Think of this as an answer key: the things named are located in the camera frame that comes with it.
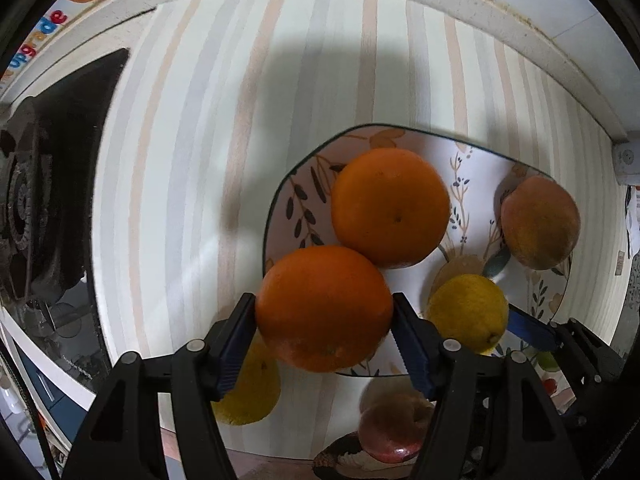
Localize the colourful letter wall sticker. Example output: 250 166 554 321
0 7 68 91

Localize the yellow lemon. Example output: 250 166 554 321
425 274 510 357
212 332 282 426

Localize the white folded cloth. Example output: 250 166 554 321
626 185 640 256

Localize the blue cabinet drawer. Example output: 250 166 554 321
15 350 91 461

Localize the orange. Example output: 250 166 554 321
331 148 452 270
255 245 395 373

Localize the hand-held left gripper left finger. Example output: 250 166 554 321
60 292 258 480

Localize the black gas stove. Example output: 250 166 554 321
0 47 131 391

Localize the striped tablecloth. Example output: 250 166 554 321
89 0 633 480

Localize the floral oval plate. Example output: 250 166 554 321
262 123 576 378

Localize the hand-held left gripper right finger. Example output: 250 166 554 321
391 291 586 480

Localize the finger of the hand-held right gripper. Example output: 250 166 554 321
556 385 603 429
507 304 627 392

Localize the brownish red apple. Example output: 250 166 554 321
500 176 582 271

